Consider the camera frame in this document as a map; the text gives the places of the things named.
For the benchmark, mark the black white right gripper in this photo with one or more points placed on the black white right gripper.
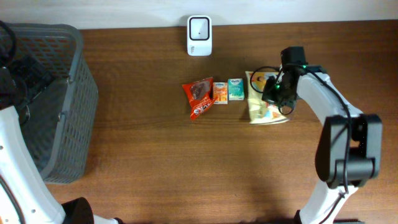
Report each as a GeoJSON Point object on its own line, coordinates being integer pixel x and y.
{"type": "Point", "coordinates": [268, 94]}

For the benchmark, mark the beige snack bag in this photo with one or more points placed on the beige snack bag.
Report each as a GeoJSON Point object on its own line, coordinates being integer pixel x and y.
{"type": "Point", "coordinates": [261, 112]}

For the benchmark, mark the teal tissue pack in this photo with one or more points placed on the teal tissue pack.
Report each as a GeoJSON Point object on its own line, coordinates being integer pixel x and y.
{"type": "Point", "coordinates": [235, 89]}

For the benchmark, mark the orange tissue pack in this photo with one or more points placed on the orange tissue pack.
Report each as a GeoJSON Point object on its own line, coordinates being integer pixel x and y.
{"type": "Point", "coordinates": [220, 93]}

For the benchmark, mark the red snack bag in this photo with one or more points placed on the red snack bag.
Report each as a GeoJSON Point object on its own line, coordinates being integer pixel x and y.
{"type": "Point", "coordinates": [199, 96]}

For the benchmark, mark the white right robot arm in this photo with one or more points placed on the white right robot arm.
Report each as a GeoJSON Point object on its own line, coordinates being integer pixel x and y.
{"type": "Point", "coordinates": [349, 150]}

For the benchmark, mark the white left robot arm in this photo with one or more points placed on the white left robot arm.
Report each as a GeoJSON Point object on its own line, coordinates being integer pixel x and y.
{"type": "Point", "coordinates": [25, 197]}

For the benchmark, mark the grey plastic mesh basket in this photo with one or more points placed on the grey plastic mesh basket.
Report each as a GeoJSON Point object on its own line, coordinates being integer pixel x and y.
{"type": "Point", "coordinates": [45, 77]}

